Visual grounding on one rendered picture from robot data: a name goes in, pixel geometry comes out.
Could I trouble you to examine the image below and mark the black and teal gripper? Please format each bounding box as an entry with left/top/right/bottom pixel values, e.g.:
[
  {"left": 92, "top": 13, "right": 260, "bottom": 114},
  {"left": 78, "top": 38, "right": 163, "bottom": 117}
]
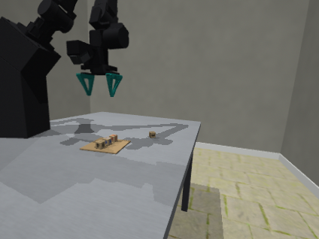
[{"left": 76, "top": 64, "right": 123, "bottom": 97}]

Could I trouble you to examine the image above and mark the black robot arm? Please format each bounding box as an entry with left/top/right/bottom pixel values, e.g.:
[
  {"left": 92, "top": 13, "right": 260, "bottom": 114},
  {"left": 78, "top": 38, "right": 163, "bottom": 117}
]
[{"left": 17, "top": 0, "right": 129, "bottom": 65}]

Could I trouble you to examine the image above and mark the tan letter block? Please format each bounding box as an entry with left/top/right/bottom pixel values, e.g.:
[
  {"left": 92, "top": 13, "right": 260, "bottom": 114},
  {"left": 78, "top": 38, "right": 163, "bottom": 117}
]
[
  {"left": 102, "top": 137, "right": 112, "bottom": 146},
  {"left": 149, "top": 132, "right": 156, "bottom": 138},
  {"left": 109, "top": 135, "right": 117, "bottom": 142},
  {"left": 96, "top": 140, "right": 105, "bottom": 149}
]

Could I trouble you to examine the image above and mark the tan flat mat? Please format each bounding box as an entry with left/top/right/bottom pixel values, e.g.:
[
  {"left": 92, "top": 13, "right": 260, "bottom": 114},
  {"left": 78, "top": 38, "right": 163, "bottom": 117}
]
[{"left": 80, "top": 138, "right": 130, "bottom": 154}]

